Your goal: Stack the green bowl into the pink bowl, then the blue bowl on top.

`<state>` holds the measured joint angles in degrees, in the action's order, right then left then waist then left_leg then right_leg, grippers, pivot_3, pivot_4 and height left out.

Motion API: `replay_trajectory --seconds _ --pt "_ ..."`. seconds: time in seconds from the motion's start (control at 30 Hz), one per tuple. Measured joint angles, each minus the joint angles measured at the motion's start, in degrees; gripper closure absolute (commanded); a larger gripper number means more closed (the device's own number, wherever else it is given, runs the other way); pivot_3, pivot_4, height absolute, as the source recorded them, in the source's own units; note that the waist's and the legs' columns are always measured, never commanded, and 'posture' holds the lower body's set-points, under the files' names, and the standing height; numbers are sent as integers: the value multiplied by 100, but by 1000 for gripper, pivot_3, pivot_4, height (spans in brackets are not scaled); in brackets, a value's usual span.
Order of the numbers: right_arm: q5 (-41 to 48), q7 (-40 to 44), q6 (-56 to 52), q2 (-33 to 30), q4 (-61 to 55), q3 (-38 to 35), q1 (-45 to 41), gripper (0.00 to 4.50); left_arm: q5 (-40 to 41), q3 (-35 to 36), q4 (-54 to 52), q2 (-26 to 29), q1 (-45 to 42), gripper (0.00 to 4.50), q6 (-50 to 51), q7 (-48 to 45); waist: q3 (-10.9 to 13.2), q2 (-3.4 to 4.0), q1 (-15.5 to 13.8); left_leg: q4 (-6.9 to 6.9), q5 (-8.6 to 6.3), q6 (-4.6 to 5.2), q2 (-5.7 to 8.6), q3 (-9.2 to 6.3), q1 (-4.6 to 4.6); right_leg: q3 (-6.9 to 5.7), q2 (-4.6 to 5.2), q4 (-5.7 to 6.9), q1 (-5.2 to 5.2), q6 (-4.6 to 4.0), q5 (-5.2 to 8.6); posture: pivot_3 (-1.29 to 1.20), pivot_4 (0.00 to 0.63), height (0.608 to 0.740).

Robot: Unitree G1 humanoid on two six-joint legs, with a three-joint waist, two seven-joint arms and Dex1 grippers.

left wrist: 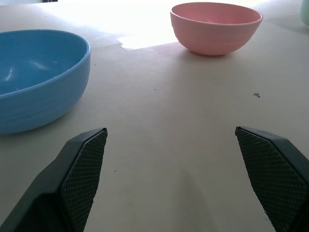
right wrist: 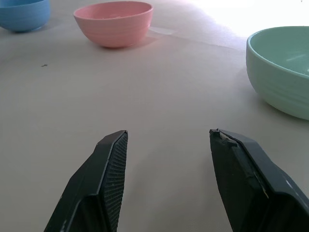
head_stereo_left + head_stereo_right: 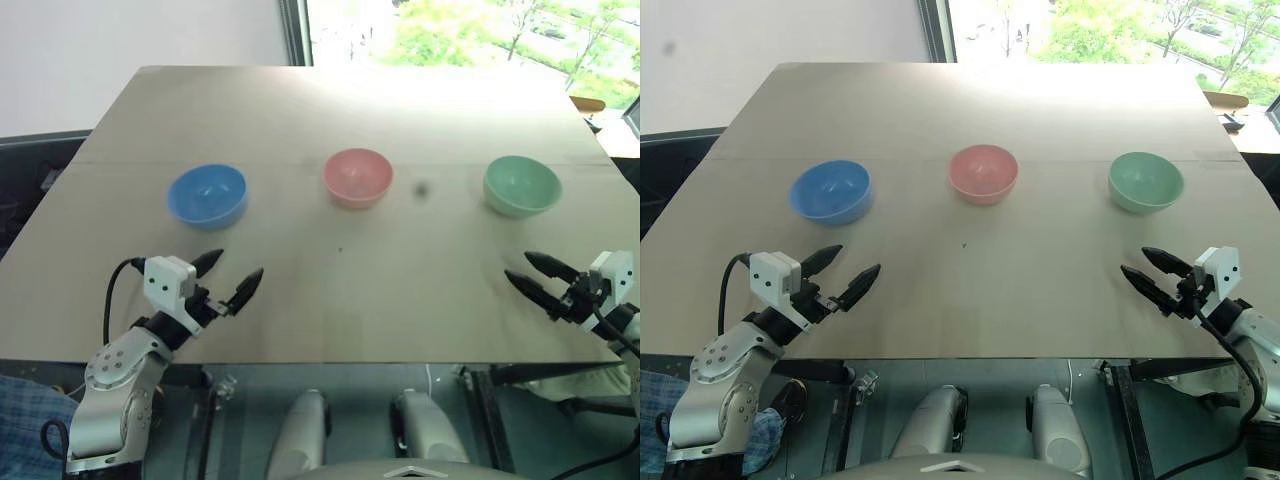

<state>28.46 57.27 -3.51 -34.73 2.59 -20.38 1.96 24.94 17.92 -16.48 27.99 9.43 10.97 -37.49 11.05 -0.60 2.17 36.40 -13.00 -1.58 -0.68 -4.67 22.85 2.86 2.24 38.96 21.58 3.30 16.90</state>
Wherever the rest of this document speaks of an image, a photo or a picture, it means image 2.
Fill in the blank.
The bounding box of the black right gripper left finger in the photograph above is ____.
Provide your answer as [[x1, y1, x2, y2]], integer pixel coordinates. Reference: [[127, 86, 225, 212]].
[[43, 130, 129, 232]]

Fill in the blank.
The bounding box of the green ribbed plastic bowl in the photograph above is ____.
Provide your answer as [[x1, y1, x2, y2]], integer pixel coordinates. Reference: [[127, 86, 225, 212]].
[[246, 26, 309, 121]]

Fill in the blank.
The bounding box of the pink ribbed plastic bowl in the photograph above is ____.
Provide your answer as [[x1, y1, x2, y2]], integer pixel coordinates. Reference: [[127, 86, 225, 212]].
[[73, 1, 154, 48]]

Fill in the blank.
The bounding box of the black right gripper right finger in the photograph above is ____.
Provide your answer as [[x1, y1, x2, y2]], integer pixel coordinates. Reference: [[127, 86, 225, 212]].
[[209, 129, 309, 232]]

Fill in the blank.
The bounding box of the blue ribbed plastic bowl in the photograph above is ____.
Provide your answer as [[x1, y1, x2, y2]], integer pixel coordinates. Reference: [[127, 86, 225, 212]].
[[0, 0, 51, 33]]

